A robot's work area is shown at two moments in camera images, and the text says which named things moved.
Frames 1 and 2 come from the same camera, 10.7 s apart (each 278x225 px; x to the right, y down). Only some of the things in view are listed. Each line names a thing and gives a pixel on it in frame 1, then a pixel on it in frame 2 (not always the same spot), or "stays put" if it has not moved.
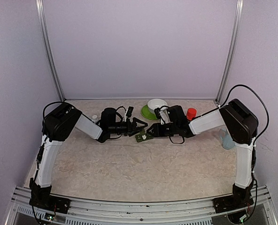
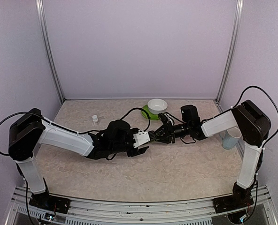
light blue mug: (227, 142) stays put
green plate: (146, 113) stays put
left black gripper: (134, 128) → (137, 152)
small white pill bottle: (95, 117) stays put
